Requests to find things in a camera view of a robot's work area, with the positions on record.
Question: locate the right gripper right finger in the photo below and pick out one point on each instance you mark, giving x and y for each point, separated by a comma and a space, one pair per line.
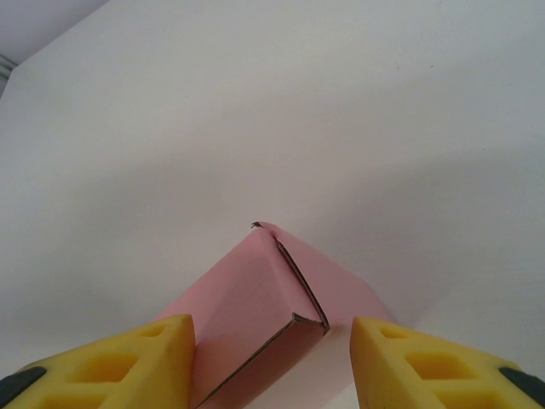
434, 375

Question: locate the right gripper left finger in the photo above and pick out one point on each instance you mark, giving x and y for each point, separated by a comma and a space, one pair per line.
106, 375

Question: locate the pink paper box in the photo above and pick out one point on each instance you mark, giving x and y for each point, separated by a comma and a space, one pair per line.
255, 307

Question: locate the aluminium table side rail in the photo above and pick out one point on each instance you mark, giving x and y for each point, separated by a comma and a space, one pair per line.
6, 67

